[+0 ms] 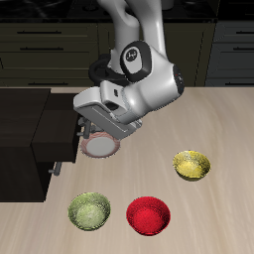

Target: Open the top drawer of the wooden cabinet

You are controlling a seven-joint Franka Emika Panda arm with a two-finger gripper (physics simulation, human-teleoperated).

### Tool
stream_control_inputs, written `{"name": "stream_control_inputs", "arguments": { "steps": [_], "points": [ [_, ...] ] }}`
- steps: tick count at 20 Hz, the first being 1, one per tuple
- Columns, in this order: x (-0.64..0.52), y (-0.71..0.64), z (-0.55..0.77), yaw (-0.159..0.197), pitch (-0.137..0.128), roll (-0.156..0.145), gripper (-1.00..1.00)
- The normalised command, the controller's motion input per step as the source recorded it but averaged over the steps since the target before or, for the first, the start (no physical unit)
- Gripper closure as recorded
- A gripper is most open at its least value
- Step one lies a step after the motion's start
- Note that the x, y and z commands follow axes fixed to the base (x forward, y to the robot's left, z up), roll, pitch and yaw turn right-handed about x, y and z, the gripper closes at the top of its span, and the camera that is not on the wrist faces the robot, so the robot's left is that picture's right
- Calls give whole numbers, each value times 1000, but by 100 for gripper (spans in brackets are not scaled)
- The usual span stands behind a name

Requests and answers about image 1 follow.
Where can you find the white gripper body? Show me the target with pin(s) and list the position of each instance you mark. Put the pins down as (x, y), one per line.
(105, 122)

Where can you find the dark wooden drawer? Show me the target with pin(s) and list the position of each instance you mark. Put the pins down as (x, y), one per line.
(56, 132)

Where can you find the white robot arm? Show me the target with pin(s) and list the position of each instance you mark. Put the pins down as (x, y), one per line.
(152, 86)

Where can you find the dark wooden cabinet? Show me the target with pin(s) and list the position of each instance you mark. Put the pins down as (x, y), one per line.
(16, 115)

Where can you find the white plate with pink rim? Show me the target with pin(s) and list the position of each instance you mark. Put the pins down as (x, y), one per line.
(99, 148)

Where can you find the dark olive kitchen cupboard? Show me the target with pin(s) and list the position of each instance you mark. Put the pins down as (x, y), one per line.
(49, 64)

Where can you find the green bowl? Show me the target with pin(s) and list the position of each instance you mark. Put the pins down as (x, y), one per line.
(88, 212)

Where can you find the yellow bowl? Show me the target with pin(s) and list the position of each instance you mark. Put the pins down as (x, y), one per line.
(191, 165)

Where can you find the red bowl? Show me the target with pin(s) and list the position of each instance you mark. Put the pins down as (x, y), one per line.
(148, 216)

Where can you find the black kitchen countertop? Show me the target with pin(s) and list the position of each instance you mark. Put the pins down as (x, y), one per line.
(33, 11)

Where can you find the dark grey kitchen cupboard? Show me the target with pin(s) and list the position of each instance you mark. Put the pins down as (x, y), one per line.
(231, 66)

